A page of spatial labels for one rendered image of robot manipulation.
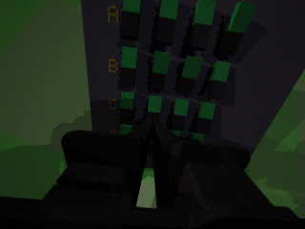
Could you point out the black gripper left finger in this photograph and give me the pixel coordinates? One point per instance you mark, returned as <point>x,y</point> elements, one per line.
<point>129,150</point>

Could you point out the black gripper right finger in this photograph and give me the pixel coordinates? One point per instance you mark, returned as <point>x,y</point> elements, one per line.
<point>170,154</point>

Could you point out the dark grey switch panel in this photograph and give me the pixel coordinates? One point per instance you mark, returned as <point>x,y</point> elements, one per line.
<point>212,71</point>

